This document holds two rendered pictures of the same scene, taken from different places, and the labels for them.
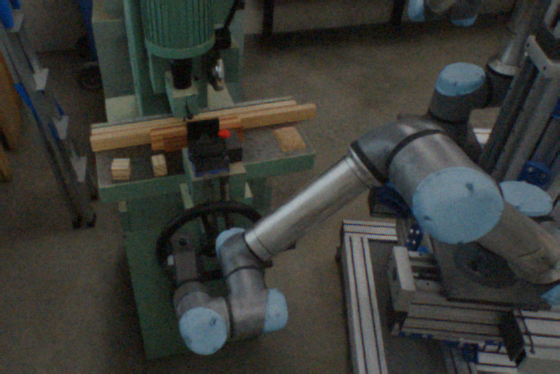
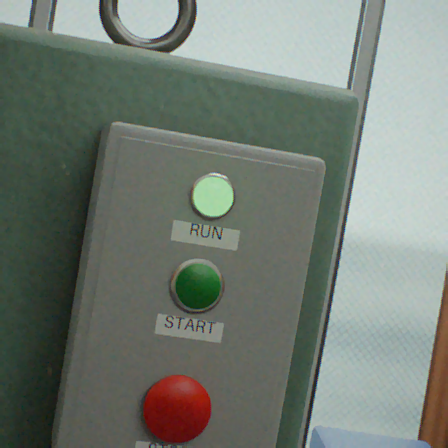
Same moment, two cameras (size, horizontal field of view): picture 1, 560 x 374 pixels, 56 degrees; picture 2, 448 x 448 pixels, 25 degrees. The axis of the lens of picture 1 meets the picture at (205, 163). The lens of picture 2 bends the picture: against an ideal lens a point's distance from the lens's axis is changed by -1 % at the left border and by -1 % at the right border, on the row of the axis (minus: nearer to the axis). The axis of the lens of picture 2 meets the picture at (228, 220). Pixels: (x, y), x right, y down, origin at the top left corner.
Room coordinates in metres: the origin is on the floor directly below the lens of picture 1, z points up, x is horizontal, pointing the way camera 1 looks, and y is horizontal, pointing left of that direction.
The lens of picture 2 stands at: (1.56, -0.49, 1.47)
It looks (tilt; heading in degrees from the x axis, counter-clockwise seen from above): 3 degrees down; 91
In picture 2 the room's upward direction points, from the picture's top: 10 degrees clockwise
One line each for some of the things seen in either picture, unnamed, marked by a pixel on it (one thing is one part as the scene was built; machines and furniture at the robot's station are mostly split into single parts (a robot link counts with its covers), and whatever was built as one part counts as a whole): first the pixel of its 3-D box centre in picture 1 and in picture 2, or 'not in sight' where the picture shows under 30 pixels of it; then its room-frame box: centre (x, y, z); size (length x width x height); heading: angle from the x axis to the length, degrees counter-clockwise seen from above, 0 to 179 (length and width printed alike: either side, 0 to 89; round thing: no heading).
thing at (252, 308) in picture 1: (252, 305); not in sight; (0.55, -0.08, 0.99); 0.11 x 0.11 x 0.08; 10
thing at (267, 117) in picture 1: (206, 127); not in sight; (1.20, -0.01, 0.92); 0.66 x 0.02 x 0.04; 102
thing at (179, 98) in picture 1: (182, 95); not in sight; (1.21, 0.06, 1.03); 0.14 x 0.07 x 0.09; 12
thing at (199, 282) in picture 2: not in sight; (197, 286); (1.54, -0.05, 1.42); 0.02 x 0.01 x 0.02; 12
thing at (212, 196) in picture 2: not in sight; (213, 196); (1.54, -0.05, 1.46); 0.02 x 0.01 x 0.02; 12
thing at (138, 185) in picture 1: (206, 164); not in sight; (1.09, 0.00, 0.87); 0.61 x 0.30 x 0.06; 102
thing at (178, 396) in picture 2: not in sight; (177, 408); (1.54, -0.05, 1.36); 0.03 x 0.01 x 0.03; 12
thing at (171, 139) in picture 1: (203, 137); not in sight; (1.15, 0.00, 0.93); 0.23 x 0.02 x 0.05; 102
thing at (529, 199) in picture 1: (513, 216); not in sight; (0.76, -0.67, 0.98); 0.13 x 0.12 x 0.14; 10
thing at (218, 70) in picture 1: (216, 71); not in sight; (1.34, -0.04, 1.02); 0.12 x 0.03 x 0.12; 12
